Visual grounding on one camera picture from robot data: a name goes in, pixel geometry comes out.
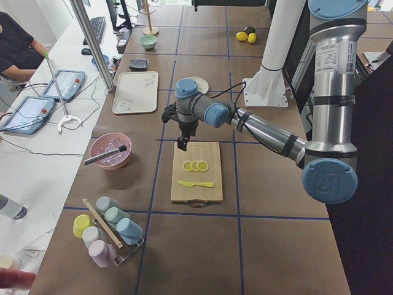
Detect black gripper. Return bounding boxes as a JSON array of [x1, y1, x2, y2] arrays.
[[177, 120, 198, 151]]

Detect cream round plate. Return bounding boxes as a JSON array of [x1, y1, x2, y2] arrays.
[[187, 76, 209, 94]]

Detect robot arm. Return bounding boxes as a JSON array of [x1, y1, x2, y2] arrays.
[[169, 1, 367, 205]]

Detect cream bear tray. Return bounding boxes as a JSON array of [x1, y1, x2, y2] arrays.
[[112, 71, 158, 115]]

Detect lemon slice bottom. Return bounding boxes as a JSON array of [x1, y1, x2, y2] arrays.
[[182, 160, 193, 172]]

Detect lemon slice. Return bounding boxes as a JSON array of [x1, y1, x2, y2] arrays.
[[196, 160, 209, 172], [182, 160, 193, 172], [190, 160, 200, 172]]

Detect lemon slice middle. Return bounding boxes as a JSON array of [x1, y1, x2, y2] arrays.
[[190, 160, 200, 172]]

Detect lemon slice top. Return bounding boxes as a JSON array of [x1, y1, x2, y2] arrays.
[[196, 160, 209, 172]]

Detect yellow plastic knife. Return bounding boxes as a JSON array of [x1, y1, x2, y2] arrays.
[[177, 180, 215, 188]]

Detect bamboo cutting board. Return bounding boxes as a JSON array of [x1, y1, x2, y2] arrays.
[[171, 142, 224, 207]]

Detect steel muddler black tip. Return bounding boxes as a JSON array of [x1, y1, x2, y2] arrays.
[[83, 145, 127, 165]]

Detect clear ice cubes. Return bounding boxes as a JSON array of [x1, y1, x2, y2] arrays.
[[95, 138, 128, 165]]

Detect pink bowl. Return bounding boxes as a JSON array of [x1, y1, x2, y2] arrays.
[[90, 133, 132, 170]]

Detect grey purple folded cloth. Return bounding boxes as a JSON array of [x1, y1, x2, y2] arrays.
[[129, 58, 150, 71]]

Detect mint green bowl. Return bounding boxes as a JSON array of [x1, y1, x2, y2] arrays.
[[139, 35, 158, 50]]

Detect mint green cup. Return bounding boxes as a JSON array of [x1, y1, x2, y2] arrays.
[[104, 206, 130, 224]]

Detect light blue cup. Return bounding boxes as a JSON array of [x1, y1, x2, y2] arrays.
[[116, 218, 143, 245]]

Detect wooden mug tree stand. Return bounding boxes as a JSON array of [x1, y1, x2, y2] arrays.
[[142, 0, 159, 36]]

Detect blue bowl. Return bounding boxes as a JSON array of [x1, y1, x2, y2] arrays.
[[91, 54, 110, 71]]

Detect yellow lemon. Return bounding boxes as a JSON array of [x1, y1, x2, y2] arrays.
[[235, 31, 248, 42], [247, 33, 257, 44]]

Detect black device box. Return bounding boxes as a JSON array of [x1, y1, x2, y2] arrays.
[[116, 29, 132, 54]]

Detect green lime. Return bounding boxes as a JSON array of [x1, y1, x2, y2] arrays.
[[243, 26, 255, 35]]

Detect far teach pendant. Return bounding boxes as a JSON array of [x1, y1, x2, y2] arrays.
[[41, 69, 86, 101]]

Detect teach pendant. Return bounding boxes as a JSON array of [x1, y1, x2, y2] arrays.
[[1, 96, 55, 135], [41, 69, 86, 101]]

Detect black computer mouse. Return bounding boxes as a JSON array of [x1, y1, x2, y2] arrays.
[[81, 48, 92, 55]]

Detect yellow cup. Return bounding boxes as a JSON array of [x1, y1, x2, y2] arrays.
[[72, 214, 93, 238]]

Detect white grey cup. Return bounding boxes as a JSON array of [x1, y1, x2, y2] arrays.
[[82, 226, 107, 249]]

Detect black keyboard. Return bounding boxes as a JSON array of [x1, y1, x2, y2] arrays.
[[90, 17, 106, 43]]

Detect pink cup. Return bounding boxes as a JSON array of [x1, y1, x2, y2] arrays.
[[88, 240, 117, 268]]

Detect near teach pendant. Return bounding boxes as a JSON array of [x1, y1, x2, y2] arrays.
[[1, 96, 55, 135]]

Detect seated person black shirt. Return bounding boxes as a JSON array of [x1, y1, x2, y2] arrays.
[[1, 12, 48, 82]]

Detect clear water bottle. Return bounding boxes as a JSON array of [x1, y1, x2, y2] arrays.
[[0, 194, 28, 220]]

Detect white paper cup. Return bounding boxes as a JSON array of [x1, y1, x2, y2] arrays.
[[0, 254, 23, 270]]

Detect red cylinder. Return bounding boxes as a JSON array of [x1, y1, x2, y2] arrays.
[[1, 267, 36, 290]]

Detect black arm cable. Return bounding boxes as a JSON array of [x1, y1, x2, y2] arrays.
[[210, 81, 248, 108]]

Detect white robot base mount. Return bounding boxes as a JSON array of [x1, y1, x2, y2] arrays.
[[243, 0, 306, 108]]

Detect white wire cup rack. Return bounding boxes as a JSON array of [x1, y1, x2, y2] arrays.
[[82, 199, 144, 266]]

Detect aluminium camera post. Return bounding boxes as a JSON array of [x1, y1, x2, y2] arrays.
[[70, 0, 115, 93]]

